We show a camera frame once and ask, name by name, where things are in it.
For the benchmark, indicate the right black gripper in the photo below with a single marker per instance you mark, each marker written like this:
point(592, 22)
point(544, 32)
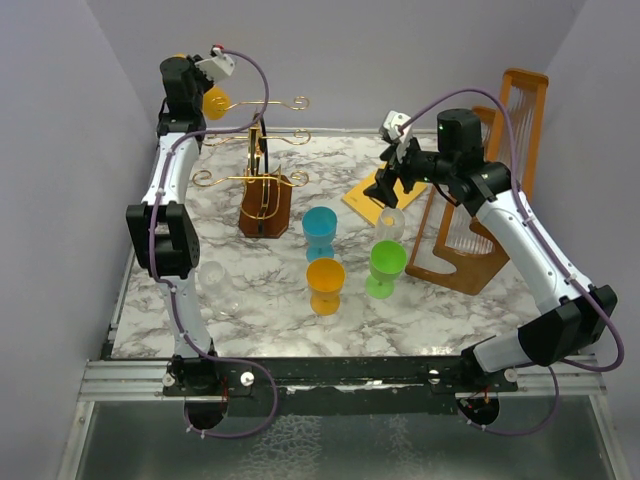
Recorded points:
point(383, 189)

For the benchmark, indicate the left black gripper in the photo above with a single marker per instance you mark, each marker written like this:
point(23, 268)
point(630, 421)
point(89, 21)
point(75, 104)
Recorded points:
point(207, 82)

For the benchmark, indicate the orange plastic goblet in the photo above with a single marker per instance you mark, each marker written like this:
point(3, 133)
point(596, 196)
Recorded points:
point(325, 278)
point(215, 101)

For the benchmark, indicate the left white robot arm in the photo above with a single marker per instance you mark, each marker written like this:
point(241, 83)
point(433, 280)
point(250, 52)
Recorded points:
point(163, 236)

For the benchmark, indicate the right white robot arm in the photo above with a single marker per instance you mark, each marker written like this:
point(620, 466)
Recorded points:
point(572, 309)

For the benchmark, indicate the clear wine glass right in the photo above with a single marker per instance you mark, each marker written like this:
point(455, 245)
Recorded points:
point(390, 225)

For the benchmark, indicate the clear wine glass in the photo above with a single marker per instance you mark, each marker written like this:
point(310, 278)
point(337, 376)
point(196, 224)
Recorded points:
point(390, 225)
point(217, 286)

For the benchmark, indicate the clear wine glass left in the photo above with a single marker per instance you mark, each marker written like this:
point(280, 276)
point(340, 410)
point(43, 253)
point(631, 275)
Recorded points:
point(217, 286)

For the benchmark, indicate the yellow booklet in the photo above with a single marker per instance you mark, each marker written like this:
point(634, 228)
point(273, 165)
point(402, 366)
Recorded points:
point(368, 209)

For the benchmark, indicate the green plastic goblet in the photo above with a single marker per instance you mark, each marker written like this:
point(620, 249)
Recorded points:
point(387, 261)

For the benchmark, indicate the blue plastic goblet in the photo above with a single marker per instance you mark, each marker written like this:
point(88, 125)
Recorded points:
point(319, 228)

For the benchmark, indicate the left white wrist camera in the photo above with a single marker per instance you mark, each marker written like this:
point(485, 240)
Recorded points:
point(218, 66)

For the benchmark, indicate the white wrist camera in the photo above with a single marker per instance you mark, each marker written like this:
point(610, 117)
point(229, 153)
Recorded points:
point(396, 131)
point(218, 66)

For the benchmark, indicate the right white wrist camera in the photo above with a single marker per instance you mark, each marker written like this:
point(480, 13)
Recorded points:
point(396, 131)

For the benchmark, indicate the wooden string harp rack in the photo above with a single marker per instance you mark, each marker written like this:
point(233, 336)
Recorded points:
point(452, 249)

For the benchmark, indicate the gold wire wine glass rack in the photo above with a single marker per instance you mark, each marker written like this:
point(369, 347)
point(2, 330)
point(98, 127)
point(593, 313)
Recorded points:
point(267, 192)

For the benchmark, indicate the aluminium frame rail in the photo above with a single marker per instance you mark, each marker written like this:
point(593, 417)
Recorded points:
point(131, 380)

